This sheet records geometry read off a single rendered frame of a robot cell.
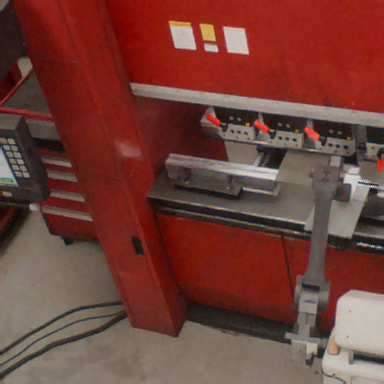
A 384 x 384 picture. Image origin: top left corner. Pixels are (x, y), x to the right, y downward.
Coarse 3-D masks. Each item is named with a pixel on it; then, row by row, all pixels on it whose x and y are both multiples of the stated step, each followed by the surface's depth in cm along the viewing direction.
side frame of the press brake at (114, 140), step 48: (48, 0) 296; (96, 0) 310; (48, 48) 312; (96, 48) 315; (48, 96) 330; (96, 96) 320; (96, 144) 340; (144, 144) 358; (192, 144) 403; (96, 192) 361; (144, 192) 365; (144, 240) 372; (144, 288) 398
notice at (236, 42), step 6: (228, 30) 303; (234, 30) 302; (240, 30) 301; (228, 36) 304; (234, 36) 303; (240, 36) 302; (228, 42) 306; (234, 42) 305; (240, 42) 304; (246, 42) 303; (228, 48) 308; (234, 48) 307; (240, 48) 306; (246, 48) 305
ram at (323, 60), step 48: (144, 0) 308; (192, 0) 300; (240, 0) 292; (288, 0) 285; (336, 0) 278; (144, 48) 324; (288, 48) 298; (336, 48) 291; (144, 96) 342; (240, 96) 322; (288, 96) 313; (336, 96) 305
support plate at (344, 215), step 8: (360, 192) 332; (368, 192) 332; (336, 200) 330; (352, 200) 329; (360, 200) 328; (336, 208) 327; (344, 208) 327; (352, 208) 326; (360, 208) 325; (312, 216) 326; (336, 216) 324; (344, 216) 324; (352, 216) 323; (312, 224) 323; (336, 224) 321; (344, 224) 321; (352, 224) 320; (328, 232) 319; (336, 232) 318; (344, 232) 318; (352, 232) 317
